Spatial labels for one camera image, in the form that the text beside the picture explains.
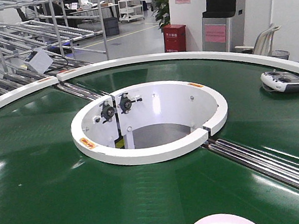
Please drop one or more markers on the white grey remote controller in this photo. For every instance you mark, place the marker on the white grey remote controller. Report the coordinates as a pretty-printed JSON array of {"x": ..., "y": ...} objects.
[{"x": 283, "y": 82}]

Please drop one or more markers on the grey control box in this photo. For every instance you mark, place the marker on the grey control box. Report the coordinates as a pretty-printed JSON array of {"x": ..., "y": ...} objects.
[{"x": 38, "y": 61}]

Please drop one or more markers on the white outer conveyor rim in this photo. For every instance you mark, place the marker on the white outer conveyor rim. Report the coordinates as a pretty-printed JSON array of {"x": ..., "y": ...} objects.
[{"x": 239, "y": 57}]

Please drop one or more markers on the steel conveyor rollers left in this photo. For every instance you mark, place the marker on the steel conveyor rollers left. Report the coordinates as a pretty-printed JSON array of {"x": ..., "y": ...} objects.
[{"x": 79, "y": 91}]

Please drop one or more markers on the grey mesh waste bin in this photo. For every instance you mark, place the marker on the grey mesh waste bin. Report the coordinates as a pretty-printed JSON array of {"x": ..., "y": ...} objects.
[{"x": 281, "y": 54}]

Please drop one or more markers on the green potted plant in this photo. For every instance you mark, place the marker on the green potted plant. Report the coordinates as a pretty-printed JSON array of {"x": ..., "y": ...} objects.
[{"x": 162, "y": 9}]

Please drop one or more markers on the white plastic chair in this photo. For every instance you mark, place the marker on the white plastic chair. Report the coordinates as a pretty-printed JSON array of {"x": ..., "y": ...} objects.
[{"x": 263, "y": 44}]

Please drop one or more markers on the dark plastic crate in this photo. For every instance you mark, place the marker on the dark plastic crate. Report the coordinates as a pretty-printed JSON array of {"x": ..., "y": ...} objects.
[{"x": 111, "y": 26}]

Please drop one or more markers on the steel conveyor rollers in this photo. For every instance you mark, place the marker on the steel conveyor rollers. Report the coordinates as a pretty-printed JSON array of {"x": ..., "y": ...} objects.
[
  {"x": 79, "y": 91},
  {"x": 265, "y": 163}
]

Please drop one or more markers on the metal roller rack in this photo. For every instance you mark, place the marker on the metal roller rack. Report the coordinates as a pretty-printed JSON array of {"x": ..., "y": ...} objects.
[{"x": 46, "y": 24}]

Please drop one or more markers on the black silver water dispenser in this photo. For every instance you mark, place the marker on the black silver water dispenser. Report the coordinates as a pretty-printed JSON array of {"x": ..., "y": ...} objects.
[{"x": 216, "y": 23}]

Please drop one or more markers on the steel conveyor rollers right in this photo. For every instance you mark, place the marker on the steel conveyor rollers right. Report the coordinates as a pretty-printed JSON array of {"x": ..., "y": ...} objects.
[{"x": 265, "y": 163}]

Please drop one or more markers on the red fire extinguisher box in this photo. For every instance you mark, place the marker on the red fire extinguisher box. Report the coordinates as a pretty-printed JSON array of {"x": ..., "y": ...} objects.
[{"x": 174, "y": 38}]

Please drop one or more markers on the green conveyor belt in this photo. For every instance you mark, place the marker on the green conveyor belt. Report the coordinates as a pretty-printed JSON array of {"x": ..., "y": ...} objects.
[{"x": 45, "y": 179}]

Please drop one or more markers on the white shelf cart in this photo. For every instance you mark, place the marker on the white shelf cart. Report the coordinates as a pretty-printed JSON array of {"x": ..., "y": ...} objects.
[{"x": 130, "y": 10}]

